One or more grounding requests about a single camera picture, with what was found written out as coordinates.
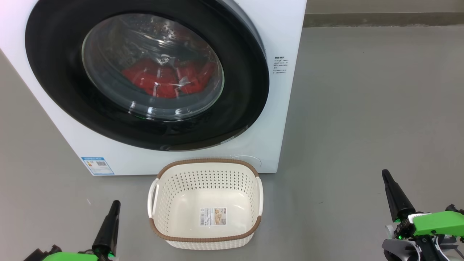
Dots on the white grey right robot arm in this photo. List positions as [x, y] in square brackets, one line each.
[398, 250]

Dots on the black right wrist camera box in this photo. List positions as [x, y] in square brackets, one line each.
[455, 209]

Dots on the round black glass washer door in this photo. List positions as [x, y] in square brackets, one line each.
[54, 72]

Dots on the paper product label sticker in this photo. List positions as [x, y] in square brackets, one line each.
[213, 216]

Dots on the black text warning sticker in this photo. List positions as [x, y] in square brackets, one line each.
[281, 65]

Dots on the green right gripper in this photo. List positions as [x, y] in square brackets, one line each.
[438, 223]

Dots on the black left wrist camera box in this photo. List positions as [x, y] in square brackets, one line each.
[41, 254]

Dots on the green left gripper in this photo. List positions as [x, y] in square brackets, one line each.
[76, 257]

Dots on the blue energy label sticker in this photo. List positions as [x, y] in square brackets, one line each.
[97, 166]

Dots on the red garment with white trim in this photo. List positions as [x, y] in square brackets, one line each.
[148, 78]

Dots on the cream perforated basket brown rim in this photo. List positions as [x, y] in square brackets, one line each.
[181, 188]

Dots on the white front-load washing machine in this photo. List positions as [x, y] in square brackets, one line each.
[72, 145]

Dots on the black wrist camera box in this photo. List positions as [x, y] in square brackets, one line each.
[41, 254]
[455, 209]

